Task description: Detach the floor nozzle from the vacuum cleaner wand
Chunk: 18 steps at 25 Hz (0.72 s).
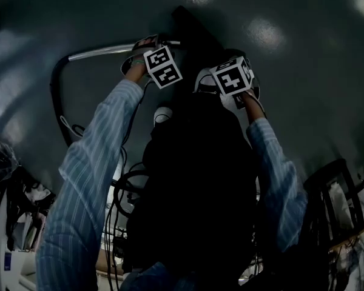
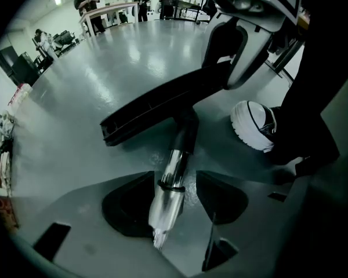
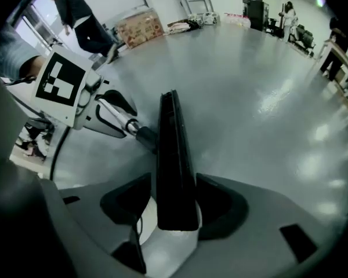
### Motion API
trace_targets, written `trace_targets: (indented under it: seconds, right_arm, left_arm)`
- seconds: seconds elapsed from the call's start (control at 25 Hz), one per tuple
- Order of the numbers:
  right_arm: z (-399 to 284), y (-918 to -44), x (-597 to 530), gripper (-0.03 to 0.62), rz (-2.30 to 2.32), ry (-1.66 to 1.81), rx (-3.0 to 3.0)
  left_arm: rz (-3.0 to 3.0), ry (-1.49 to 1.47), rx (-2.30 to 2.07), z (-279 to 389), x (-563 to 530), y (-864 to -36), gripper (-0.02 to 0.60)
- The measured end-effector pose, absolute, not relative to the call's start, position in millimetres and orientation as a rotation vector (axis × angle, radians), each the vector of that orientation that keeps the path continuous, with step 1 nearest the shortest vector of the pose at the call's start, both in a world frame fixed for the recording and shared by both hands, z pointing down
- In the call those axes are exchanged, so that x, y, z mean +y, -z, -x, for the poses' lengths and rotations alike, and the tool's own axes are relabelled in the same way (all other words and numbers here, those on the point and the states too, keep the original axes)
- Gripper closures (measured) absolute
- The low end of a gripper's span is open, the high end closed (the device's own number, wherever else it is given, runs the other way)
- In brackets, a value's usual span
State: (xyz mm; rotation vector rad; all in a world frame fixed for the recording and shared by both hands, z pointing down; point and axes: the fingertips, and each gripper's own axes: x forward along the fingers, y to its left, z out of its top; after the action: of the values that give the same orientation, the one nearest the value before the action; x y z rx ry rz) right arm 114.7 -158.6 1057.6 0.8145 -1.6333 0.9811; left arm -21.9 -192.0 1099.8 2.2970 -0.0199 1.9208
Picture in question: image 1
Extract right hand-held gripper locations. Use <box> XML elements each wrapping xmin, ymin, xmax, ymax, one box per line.
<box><xmin>194</xmin><ymin>48</ymin><xmax>261</xmax><ymax>111</ymax></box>

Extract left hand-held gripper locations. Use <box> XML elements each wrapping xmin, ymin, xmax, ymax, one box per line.
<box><xmin>120</xmin><ymin>34</ymin><xmax>183</xmax><ymax>90</ymax></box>

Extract curved metal rod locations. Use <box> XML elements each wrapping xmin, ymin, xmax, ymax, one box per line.
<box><xmin>67</xmin><ymin>40</ymin><xmax>181</xmax><ymax>62</ymax></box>

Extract person's right forearm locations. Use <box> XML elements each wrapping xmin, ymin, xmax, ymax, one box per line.
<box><xmin>241</xmin><ymin>89</ymin><xmax>309</xmax><ymax>253</ymax></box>

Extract person's left forearm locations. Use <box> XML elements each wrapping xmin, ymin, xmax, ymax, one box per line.
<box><xmin>36</xmin><ymin>58</ymin><xmax>149</xmax><ymax>291</ymax></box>

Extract person's left shoe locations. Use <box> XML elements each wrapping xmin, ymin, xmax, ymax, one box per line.
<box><xmin>152</xmin><ymin>105</ymin><xmax>174</xmax><ymax>126</ymax></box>

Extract person's black trousers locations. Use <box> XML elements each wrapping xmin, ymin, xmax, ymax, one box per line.
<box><xmin>122</xmin><ymin>94</ymin><xmax>263</xmax><ymax>286</ymax></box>

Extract black chair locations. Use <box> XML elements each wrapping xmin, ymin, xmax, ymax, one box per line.
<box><xmin>303</xmin><ymin>158</ymin><xmax>364</xmax><ymax>254</ymax></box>

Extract transparent umbrella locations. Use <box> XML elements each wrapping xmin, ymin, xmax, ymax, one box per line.
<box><xmin>0</xmin><ymin>138</ymin><xmax>21</xmax><ymax>176</ymax></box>

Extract pile of dark bags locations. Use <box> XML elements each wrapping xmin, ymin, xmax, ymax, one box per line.
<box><xmin>4</xmin><ymin>168</ymin><xmax>57</xmax><ymax>253</ymax></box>

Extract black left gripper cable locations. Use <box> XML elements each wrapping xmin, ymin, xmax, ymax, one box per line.
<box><xmin>104</xmin><ymin>79</ymin><xmax>156</xmax><ymax>287</ymax></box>

